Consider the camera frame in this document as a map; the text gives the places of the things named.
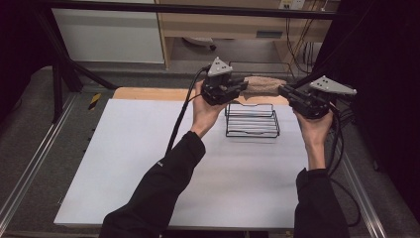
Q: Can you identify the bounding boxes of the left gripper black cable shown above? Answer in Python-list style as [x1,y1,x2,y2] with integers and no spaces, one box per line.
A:
[164,64,212,157]

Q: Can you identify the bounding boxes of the person's right hand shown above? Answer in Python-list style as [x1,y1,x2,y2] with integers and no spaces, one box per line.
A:
[292,106,335,148]

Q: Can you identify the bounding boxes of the black frame crossbar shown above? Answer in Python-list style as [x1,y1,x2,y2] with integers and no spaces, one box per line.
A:
[33,0,341,20]

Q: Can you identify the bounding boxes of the white cabinet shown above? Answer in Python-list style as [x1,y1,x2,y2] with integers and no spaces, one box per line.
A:
[50,0,165,64]

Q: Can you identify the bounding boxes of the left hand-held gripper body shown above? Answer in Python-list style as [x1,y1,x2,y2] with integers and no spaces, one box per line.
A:
[200,57,246,107]

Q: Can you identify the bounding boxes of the white table mat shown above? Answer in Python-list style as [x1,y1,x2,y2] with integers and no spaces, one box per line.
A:
[53,98,310,231]

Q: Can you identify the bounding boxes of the yellow black tape marker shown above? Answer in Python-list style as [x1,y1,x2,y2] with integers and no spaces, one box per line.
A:
[87,92,102,111]

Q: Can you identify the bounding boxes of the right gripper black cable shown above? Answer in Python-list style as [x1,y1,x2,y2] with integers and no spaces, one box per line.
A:
[325,102,362,228]

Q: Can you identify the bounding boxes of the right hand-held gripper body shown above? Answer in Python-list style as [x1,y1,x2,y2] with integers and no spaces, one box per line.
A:
[286,75,359,120]

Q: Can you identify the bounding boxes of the wooden desk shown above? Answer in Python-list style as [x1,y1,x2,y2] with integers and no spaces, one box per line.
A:
[155,0,341,69]

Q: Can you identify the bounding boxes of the aluminium rail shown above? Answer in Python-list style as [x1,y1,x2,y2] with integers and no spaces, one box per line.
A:
[336,145,388,238]
[0,93,79,226]

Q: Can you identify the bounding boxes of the white power strip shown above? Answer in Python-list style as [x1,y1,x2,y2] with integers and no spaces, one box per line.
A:
[278,0,306,11]

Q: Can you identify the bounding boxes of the office chair base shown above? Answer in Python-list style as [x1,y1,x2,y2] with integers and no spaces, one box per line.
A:
[182,36,218,52]

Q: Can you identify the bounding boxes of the hanging black cables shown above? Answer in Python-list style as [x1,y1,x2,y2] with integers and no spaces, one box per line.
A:
[285,16,316,74]

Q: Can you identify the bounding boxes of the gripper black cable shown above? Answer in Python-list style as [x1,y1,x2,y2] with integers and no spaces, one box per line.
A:
[164,64,212,157]
[325,102,362,228]

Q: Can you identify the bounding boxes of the brown towel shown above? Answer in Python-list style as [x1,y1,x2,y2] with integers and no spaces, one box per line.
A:
[243,75,288,97]

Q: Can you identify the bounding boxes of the person's left hand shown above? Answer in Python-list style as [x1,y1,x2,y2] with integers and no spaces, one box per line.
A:
[190,79,230,139]

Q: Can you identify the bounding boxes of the black wire rack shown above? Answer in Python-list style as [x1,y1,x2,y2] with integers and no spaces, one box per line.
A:
[224,60,297,139]

